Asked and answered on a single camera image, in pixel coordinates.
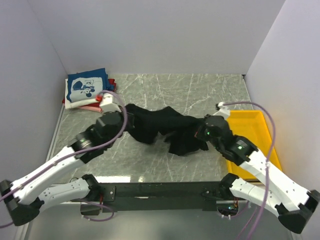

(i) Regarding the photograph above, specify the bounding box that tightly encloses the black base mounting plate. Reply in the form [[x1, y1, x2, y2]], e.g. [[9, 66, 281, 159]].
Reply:
[[83, 181, 236, 212]]

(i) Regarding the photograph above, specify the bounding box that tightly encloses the pink folded t shirt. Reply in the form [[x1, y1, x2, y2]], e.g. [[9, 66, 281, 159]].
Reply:
[[78, 105, 103, 113]]

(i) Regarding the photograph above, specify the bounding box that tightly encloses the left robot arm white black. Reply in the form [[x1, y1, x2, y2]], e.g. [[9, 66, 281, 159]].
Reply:
[[0, 109, 134, 226]]

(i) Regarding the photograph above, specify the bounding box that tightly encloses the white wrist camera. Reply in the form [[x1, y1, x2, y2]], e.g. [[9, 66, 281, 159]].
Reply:
[[214, 102, 231, 120], [95, 93, 118, 113]]

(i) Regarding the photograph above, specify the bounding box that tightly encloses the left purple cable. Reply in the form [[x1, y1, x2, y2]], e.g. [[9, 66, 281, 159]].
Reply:
[[0, 91, 130, 227]]

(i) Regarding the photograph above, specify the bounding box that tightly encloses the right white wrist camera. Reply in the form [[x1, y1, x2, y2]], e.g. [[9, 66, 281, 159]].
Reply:
[[214, 102, 231, 120]]

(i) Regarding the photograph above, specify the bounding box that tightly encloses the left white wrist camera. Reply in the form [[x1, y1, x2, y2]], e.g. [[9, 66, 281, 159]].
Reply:
[[95, 93, 118, 113]]

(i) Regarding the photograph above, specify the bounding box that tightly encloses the blue mickey print t shirt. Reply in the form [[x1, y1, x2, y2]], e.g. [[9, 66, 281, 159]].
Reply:
[[66, 68, 114, 103]]

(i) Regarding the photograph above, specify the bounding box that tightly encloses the yellow plastic tray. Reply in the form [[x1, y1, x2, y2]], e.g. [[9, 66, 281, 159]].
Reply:
[[226, 110, 283, 182]]

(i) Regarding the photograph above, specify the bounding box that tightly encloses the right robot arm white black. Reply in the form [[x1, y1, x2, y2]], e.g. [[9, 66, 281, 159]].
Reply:
[[195, 115, 320, 234]]

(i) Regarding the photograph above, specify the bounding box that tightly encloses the black t shirt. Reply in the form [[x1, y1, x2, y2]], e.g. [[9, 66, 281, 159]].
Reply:
[[125, 103, 209, 156]]

